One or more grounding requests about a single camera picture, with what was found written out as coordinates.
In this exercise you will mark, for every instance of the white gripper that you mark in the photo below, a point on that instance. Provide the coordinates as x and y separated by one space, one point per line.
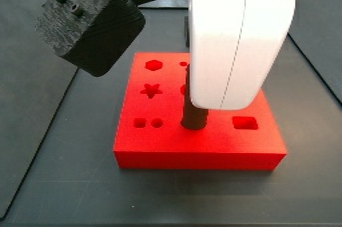
235 38

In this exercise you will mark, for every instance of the brown oval peg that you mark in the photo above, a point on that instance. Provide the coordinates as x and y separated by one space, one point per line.
193 119

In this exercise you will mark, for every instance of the red foam shape-sorter block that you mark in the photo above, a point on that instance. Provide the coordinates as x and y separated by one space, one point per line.
239 140

